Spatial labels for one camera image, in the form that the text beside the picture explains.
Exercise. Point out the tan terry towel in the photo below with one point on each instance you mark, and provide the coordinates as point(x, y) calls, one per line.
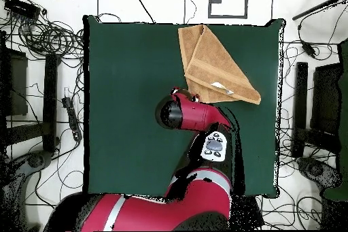
point(214, 68)

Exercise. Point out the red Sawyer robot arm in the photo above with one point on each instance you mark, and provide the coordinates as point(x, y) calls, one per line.
point(195, 113)

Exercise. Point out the black flat panel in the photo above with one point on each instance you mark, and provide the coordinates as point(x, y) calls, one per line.
point(325, 98)
point(16, 85)

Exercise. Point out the dark green tablecloth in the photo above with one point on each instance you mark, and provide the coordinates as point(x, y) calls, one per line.
point(130, 134)

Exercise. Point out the black power strip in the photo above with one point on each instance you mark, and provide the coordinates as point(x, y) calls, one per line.
point(72, 117)

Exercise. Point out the black power adapter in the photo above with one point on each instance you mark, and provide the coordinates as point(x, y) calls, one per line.
point(308, 49)

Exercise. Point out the grey chair base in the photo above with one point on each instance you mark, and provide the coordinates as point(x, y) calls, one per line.
point(35, 160)
point(315, 169)

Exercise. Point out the black tripod pole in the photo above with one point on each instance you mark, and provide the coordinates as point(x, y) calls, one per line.
point(312, 10)

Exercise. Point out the black device box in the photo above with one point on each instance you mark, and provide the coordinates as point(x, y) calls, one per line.
point(21, 7)

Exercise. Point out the black frame bar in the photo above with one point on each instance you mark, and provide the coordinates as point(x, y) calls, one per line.
point(301, 101)
point(50, 101)

